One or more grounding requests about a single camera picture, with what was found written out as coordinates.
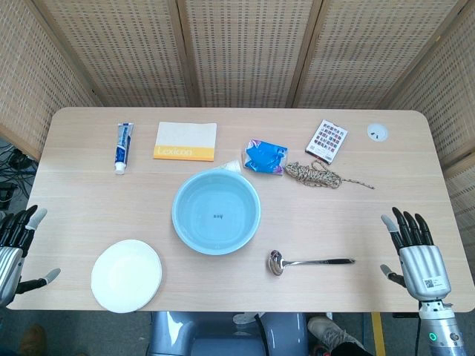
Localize grey white sneaker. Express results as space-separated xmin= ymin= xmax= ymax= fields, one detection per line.
xmin=307 ymin=315 xmax=367 ymax=352

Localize white table cable grommet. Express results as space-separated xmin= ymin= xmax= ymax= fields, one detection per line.
xmin=367 ymin=123 xmax=390 ymax=142

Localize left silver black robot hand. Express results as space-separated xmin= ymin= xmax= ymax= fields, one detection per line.
xmin=0 ymin=205 xmax=62 ymax=307

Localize black floor cables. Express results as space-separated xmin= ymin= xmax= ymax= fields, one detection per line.
xmin=0 ymin=142 xmax=38 ymax=208

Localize blue white toothpaste tube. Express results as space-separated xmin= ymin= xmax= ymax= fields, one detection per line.
xmin=114 ymin=122 xmax=136 ymax=176

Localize beige orange Lexicon notebook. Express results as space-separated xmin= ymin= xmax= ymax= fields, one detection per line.
xmin=153 ymin=122 xmax=218 ymax=163

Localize patterned card box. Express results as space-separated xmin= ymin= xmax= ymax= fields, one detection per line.
xmin=304 ymin=119 xmax=349 ymax=165

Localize grey robot base torso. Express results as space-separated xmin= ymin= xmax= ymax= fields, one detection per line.
xmin=148 ymin=311 xmax=309 ymax=356

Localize braided tan rope bundle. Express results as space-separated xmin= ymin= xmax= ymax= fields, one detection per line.
xmin=284 ymin=159 xmax=376 ymax=191

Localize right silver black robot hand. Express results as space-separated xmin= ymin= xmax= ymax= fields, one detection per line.
xmin=379 ymin=206 xmax=453 ymax=302

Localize metal ladle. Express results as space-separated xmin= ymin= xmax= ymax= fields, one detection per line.
xmin=265 ymin=248 xmax=356 ymax=277

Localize light blue bowl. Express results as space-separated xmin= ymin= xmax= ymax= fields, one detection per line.
xmin=171 ymin=169 xmax=262 ymax=257

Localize bamboo folding screen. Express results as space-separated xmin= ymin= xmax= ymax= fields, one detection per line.
xmin=0 ymin=0 xmax=475 ymax=238

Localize blue tissue pack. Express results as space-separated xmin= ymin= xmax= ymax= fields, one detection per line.
xmin=241 ymin=138 xmax=289 ymax=176

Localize white round plate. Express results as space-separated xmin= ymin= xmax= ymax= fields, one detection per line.
xmin=91 ymin=239 xmax=163 ymax=314

